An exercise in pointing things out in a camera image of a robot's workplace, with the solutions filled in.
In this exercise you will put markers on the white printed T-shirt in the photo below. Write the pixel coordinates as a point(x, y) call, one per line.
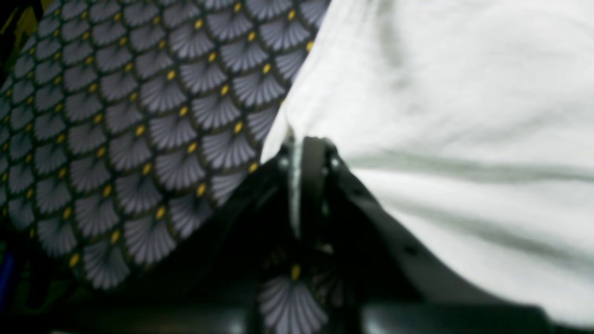
point(471, 122)

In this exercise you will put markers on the purple fan-pattern table cloth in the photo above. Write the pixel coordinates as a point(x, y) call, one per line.
point(125, 126)

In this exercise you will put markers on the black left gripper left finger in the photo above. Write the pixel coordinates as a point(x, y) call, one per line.
point(208, 284)

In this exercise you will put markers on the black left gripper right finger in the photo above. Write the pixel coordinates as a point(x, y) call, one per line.
point(395, 284)

